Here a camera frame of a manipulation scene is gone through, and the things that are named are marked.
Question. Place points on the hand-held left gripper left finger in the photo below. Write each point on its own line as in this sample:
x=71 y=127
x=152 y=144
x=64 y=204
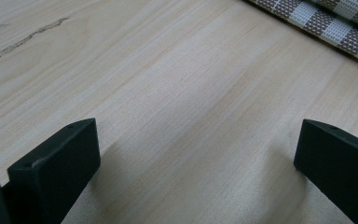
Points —
x=56 y=168

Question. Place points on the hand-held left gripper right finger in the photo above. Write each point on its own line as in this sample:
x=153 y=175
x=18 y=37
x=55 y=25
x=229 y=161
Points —
x=338 y=161

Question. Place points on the brown white striped woven placemat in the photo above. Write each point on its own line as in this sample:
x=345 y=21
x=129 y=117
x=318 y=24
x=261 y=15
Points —
x=332 y=26

